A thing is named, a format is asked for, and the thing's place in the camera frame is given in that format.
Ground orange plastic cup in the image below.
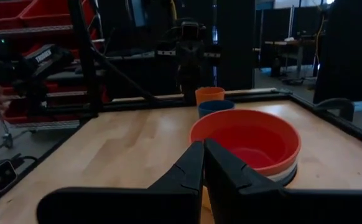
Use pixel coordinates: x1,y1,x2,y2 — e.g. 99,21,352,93
195,86,226,106

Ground grey frame brace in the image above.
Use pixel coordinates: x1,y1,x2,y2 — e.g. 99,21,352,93
312,97,356,123

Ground dark blue plastic bowl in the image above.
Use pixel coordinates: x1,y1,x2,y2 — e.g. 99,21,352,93
281,169,298,187

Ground red plastic bowl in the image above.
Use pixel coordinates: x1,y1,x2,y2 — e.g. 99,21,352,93
189,109,302,177

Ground black camera cable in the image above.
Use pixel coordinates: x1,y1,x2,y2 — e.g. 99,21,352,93
11,153,39,167

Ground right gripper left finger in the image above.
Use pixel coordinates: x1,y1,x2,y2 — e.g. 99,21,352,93
148,140,205,224

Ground grey background table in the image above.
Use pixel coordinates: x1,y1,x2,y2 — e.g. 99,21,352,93
263,36,318,78

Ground metal wire shelf rack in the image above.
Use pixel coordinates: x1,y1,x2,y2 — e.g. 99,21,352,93
0,0,107,149

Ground dark blue plastic cup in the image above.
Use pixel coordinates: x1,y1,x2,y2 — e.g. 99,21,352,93
198,99,236,119

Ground black partition panel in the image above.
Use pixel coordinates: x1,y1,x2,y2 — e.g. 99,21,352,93
312,0,362,105
214,0,257,91

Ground black table-level camera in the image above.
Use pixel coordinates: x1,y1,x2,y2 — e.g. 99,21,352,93
0,159,18,193

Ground white plastic bowl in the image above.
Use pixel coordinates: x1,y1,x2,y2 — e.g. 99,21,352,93
266,161,299,183

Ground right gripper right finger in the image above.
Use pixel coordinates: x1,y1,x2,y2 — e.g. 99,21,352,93
204,138,286,224

